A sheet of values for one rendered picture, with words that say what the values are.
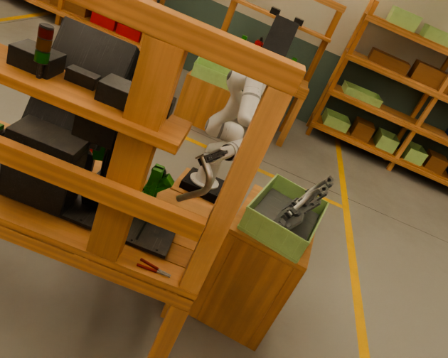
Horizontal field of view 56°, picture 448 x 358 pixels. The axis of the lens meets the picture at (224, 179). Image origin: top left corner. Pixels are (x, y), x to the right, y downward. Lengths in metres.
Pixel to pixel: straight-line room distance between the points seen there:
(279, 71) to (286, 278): 1.51
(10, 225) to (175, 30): 1.12
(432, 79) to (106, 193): 6.06
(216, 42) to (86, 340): 1.94
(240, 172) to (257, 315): 1.48
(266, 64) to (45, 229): 1.20
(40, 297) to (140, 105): 1.70
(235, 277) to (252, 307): 0.24
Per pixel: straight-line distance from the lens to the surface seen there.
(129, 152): 1.61
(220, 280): 2.76
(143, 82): 1.50
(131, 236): 2.04
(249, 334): 2.97
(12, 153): 1.78
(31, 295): 2.91
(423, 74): 7.12
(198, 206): 2.40
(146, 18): 1.45
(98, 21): 7.58
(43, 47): 1.65
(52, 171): 1.72
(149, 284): 1.94
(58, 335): 2.75
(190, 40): 1.43
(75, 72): 1.72
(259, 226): 2.50
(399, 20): 6.87
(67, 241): 1.97
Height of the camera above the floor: 2.20
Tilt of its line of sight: 28 degrees down
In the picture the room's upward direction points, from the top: 24 degrees clockwise
